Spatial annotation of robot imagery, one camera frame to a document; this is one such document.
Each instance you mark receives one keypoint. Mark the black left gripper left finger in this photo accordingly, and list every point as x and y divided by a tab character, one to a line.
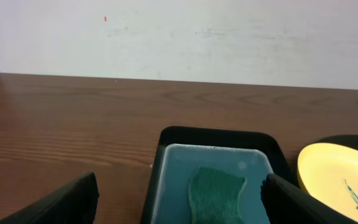
75	202

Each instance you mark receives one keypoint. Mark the green yellow sponge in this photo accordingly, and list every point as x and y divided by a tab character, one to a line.
214	196

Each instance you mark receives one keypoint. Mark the yellow plate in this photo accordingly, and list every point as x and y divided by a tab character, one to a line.
329	173

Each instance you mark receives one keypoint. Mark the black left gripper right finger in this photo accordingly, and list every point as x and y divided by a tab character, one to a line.
285	203

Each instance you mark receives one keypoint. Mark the black rectangular water tray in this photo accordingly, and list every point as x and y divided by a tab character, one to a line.
182	151

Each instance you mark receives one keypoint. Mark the round black serving tray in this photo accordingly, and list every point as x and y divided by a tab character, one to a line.
348	140

